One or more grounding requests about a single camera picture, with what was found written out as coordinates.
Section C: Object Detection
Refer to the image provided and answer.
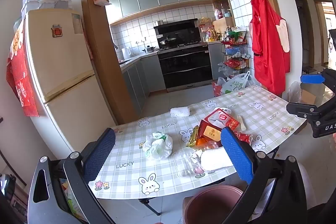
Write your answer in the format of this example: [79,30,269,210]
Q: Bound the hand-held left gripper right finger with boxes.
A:
[220,127,307,224]

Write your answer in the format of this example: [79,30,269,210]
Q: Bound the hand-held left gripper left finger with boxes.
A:
[28,128,116,224]

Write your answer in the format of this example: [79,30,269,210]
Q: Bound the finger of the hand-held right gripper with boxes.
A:
[286,101,323,122]
[300,70,331,85]

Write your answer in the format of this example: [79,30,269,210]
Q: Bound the small red snack wrapper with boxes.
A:
[236,132,253,144]

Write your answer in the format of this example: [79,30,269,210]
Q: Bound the dark red packet yellow label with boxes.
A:
[197,119,223,141]

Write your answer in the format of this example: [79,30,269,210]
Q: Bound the red white windowed packet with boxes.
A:
[205,107,240,131]

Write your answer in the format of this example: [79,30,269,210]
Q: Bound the gold foil packet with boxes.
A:
[186,126,200,148]

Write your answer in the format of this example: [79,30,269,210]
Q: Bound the clear plastic container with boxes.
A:
[172,148,208,178]

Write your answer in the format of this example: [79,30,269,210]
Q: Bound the pink plastic waste bin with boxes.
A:
[183,185,244,224]

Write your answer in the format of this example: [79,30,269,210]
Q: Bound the white green plastic bag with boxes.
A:
[142,132,174,160]

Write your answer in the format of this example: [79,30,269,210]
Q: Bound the white towel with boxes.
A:
[170,106,191,118]

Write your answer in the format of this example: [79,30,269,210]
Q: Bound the brown cardboard box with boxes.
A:
[301,82,323,106]

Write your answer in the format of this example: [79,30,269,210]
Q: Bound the red apron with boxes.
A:
[248,0,291,97]

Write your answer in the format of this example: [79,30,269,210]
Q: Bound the checked rabbit tablecloth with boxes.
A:
[88,84,307,199]

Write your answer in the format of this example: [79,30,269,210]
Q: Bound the white green shopping bag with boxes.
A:
[222,71,251,95]

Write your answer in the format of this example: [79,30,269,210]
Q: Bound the red bag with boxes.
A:
[212,81,223,97]

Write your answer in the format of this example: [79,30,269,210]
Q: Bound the black table leg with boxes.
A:
[139,198,161,216]

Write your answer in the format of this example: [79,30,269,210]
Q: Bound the grey lower kitchen cabinets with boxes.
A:
[121,57,159,114]

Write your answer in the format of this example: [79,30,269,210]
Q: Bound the group of condiment bottles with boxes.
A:
[199,17,237,42]

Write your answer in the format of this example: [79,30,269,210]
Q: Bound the wooden cutting board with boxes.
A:
[212,17,235,33]

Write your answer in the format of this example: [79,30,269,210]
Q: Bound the black built-in oven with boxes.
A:
[157,44,214,92]

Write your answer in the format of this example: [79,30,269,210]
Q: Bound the red printed cloth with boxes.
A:
[6,21,40,117]

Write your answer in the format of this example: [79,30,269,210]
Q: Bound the cream two-door fridge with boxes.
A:
[16,9,117,159]

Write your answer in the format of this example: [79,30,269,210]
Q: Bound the pale fridge sticker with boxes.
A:
[71,14,83,34]

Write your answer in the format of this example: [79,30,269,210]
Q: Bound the black range hood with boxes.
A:
[154,18,202,47]

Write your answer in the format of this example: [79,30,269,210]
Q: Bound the black wire storage rack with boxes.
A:
[220,30,251,77]

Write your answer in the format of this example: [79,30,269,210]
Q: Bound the wooden door frame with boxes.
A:
[80,0,282,126]

